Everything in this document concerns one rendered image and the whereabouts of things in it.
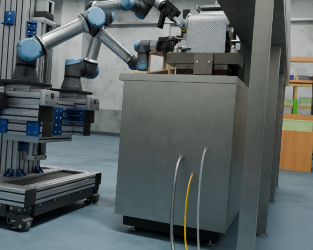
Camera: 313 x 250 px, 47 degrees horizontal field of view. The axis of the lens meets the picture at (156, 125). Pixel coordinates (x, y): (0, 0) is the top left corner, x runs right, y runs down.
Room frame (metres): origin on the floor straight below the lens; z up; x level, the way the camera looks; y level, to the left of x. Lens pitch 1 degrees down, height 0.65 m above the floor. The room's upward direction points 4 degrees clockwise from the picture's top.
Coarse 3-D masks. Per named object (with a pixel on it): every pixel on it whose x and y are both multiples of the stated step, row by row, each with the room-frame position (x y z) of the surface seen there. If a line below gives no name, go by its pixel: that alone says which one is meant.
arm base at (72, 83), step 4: (64, 76) 2.55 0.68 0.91; (68, 76) 2.52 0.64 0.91; (72, 76) 2.52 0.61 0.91; (76, 76) 2.54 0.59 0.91; (64, 80) 2.54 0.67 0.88; (68, 80) 2.52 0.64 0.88; (72, 80) 2.52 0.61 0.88; (76, 80) 2.53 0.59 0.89; (64, 84) 2.52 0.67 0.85; (68, 84) 2.51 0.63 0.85; (72, 84) 2.52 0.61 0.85; (76, 84) 2.53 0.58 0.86; (80, 84) 2.56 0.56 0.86; (64, 88) 2.51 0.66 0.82; (68, 88) 2.50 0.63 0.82; (72, 88) 2.51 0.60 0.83; (76, 88) 2.52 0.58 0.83; (80, 88) 2.55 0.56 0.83
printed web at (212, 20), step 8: (192, 16) 2.18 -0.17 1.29; (200, 16) 2.16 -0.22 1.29; (208, 16) 2.14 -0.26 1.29; (216, 16) 2.12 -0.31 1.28; (224, 16) 2.11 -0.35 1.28; (192, 24) 2.16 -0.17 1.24; (200, 24) 2.15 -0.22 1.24; (208, 24) 2.13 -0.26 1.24; (216, 24) 2.11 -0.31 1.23; (224, 24) 2.10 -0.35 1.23
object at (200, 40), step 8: (192, 32) 2.16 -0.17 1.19; (200, 32) 2.14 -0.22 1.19; (208, 32) 2.13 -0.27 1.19; (216, 32) 2.11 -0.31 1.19; (224, 32) 2.09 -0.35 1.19; (192, 40) 2.16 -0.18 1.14; (200, 40) 2.14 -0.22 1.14; (208, 40) 2.13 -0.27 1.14; (216, 40) 2.11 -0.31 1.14; (224, 40) 2.09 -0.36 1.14; (192, 48) 2.16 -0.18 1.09; (200, 48) 2.14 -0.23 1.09; (208, 48) 2.12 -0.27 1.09; (216, 48) 2.11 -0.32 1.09; (224, 48) 2.09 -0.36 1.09
